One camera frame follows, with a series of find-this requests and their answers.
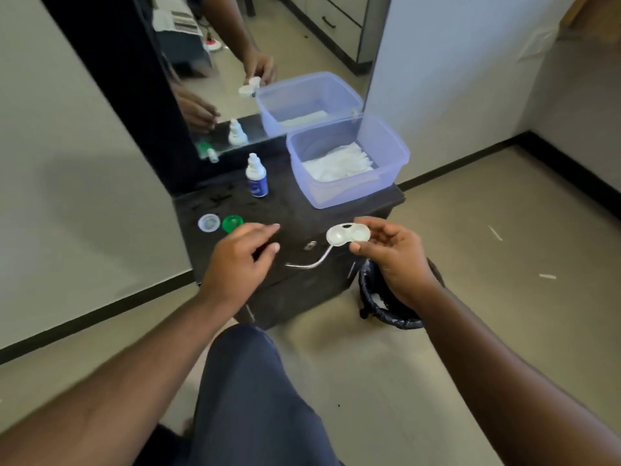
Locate stack of white tissues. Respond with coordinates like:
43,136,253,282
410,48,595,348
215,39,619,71
301,142,375,183

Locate person's right hand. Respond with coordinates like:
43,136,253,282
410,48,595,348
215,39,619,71
349,216,445,311

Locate blue white solution bottle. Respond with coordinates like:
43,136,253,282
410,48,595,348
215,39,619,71
245,153,269,199

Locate white contact lens case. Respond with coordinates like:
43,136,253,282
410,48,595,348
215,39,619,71
325,223,371,247

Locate black dresser cabinet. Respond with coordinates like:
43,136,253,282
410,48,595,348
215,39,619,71
38,0,406,331

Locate dresser mirror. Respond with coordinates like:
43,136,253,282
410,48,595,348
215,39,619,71
131,0,393,161

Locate white wall switch plate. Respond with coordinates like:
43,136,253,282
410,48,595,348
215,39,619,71
516,27,559,62

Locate clear blue plastic container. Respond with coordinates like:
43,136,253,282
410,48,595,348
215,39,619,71
286,113,411,210

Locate black lined trash bin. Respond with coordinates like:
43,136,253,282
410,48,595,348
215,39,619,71
358,256,446,331

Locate person's left hand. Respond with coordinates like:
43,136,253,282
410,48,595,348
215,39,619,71
199,223,281,314

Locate person's right forearm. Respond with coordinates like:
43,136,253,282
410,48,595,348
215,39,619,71
417,285,621,466

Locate grey trousers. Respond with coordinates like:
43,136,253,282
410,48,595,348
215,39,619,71
135,324,343,466

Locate person's left forearm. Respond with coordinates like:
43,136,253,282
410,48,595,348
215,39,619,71
0,285,253,466

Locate silver drawer handle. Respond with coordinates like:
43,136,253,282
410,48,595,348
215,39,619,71
285,245,336,271

